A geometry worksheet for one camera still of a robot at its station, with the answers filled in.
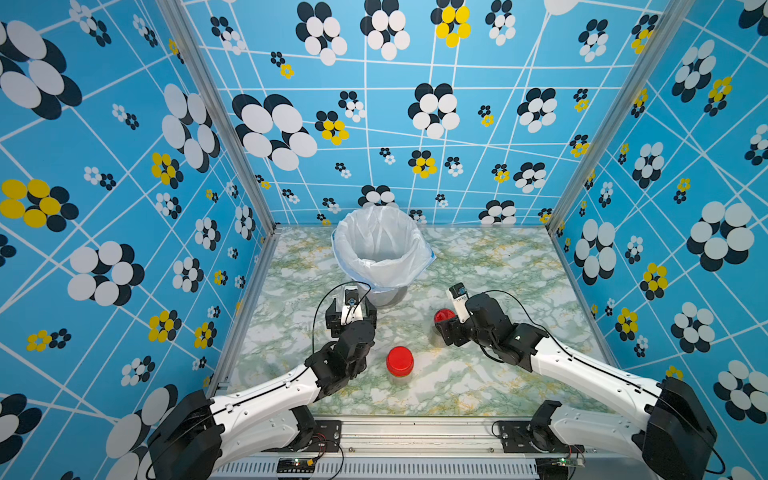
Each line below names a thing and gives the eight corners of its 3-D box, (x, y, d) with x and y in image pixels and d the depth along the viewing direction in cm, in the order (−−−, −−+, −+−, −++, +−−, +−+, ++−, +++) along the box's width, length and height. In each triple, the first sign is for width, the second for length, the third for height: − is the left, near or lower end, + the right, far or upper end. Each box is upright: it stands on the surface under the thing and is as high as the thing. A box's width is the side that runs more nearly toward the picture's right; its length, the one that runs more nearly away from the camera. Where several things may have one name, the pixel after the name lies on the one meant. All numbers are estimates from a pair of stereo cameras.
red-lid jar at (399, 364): (387, 388, 83) (386, 374, 73) (387, 363, 88) (386, 346, 78) (412, 388, 83) (415, 374, 73) (411, 363, 88) (413, 346, 78)
